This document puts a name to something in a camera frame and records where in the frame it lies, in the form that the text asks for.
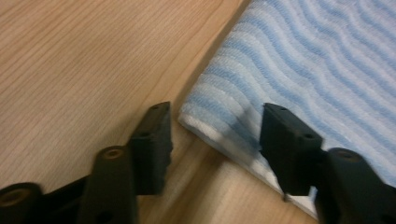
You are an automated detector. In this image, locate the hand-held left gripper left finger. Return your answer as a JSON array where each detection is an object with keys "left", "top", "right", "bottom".
[{"left": 78, "top": 101, "right": 174, "bottom": 224}]

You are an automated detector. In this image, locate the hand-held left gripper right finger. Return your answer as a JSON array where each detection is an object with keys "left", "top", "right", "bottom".
[{"left": 259, "top": 102, "right": 396, "bottom": 224}]

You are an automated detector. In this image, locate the blue striped towel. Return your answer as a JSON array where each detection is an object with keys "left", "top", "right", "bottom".
[{"left": 177, "top": 0, "right": 396, "bottom": 220}]

